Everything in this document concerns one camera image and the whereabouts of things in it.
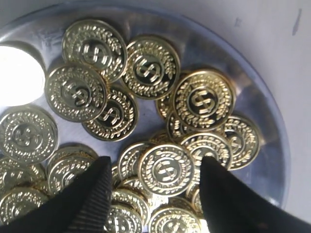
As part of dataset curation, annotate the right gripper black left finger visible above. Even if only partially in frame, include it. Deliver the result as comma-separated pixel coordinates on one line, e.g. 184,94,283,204
0,156,112,233

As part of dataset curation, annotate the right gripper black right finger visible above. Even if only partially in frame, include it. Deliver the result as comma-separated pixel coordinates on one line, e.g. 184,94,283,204
200,156,311,233

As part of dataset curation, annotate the gold coin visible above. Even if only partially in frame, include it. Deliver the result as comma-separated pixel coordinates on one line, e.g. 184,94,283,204
121,34,181,100
0,187,49,225
180,133,233,172
47,145,98,195
138,143,195,197
61,19,128,83
45,63,110,123
148,206,201,233
224,115,261,170
82,85,139,141
172,68,236,132
0,104,58,165

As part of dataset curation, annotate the round silver metal plate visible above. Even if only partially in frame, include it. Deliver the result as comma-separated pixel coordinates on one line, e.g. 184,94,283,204
0,4,292,233

